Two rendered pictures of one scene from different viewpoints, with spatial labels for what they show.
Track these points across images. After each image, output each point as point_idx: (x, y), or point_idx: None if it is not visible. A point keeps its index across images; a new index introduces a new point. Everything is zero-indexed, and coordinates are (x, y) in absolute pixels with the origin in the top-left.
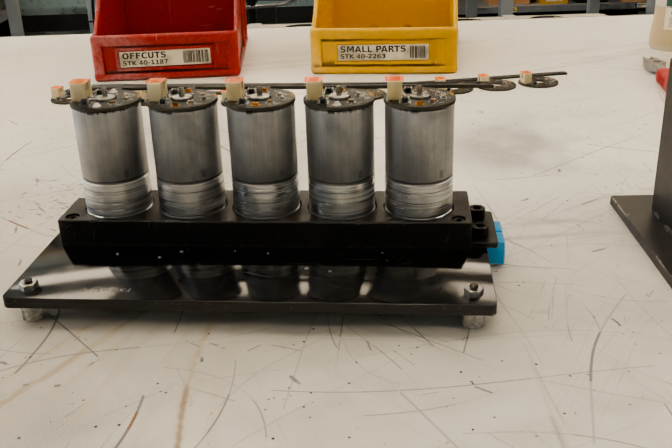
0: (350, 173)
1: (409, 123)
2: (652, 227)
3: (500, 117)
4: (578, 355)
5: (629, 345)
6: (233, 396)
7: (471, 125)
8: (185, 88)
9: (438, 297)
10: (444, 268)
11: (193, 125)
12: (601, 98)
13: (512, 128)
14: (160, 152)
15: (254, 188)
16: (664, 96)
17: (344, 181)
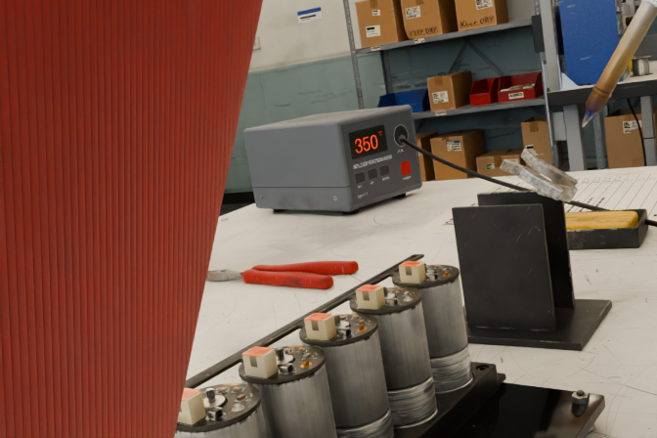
0: (429, 364)
1: (451, 293)
2: (497, 332)
3: (214, 344)
4: (654, 399)
5: (648, 380)
6: None
7: (210, 359)
8: (238, 362)
9: (577, 415)
10: (526, 404)
11: (327, 379)
12: (241, 304)
13: (244, 344)
14: (303, 433)
15: (381, 423)
16: (274, 286)
17: (429, 373)
